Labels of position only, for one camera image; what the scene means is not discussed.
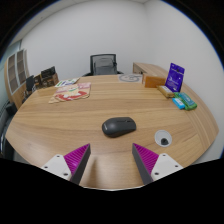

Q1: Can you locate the small tan box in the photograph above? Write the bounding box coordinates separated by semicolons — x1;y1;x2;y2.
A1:
157;85;176;99

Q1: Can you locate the large black leather chair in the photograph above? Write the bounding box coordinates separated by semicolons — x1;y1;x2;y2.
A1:
0;101;19;161

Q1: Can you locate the orange box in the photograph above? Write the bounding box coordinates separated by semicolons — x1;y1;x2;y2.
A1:
142;73;167;89

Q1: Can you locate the large brown cardboard box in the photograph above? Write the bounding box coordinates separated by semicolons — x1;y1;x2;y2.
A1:
41;72;60;88

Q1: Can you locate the small blue box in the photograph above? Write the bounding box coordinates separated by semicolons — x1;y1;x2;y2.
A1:
171;97;186;110

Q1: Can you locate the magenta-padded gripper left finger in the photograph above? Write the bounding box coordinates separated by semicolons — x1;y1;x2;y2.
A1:
40;143;92;185

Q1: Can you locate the purple standing card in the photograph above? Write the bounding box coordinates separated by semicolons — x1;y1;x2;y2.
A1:
164;62;186;93

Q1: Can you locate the green flat box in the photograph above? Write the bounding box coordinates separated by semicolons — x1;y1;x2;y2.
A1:
174;91;198;112

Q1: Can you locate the pink cartoon print mouse pad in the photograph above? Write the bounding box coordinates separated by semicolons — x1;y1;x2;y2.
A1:
48;82;92;104

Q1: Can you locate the white sticker sheet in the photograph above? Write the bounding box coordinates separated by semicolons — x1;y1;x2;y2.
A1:
54;77;81;88

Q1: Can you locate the small brown cardboard box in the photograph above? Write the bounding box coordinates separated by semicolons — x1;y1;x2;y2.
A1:
33;73;44;89

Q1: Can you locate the small black chair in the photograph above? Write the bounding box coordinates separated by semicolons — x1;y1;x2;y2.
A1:
21;74;36;101

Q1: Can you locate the grey backpack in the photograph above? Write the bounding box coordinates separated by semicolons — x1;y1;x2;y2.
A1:
93;57;116;76

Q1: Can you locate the white desk cable grommet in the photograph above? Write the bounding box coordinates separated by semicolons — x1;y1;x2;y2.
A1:
154;129;173;147

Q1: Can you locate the clear bag with round print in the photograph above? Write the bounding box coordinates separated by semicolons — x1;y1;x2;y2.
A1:
117;73;144;84

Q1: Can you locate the wooden side desk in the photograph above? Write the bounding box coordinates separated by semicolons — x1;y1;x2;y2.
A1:
132;62;169;79

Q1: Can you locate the wooden shelf unit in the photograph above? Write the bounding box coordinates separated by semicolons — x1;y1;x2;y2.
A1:
3;49;31;109

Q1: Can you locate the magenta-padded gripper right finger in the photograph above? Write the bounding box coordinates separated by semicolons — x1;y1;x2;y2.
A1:
132;143;184;184

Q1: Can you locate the black mesh office chair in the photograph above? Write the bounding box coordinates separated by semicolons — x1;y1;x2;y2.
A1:
82;53;124;77

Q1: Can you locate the black computer mouse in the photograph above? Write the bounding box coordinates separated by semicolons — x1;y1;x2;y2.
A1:
101;116;137;138

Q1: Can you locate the black carton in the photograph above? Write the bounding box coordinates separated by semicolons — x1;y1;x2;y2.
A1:
40;66;57;79

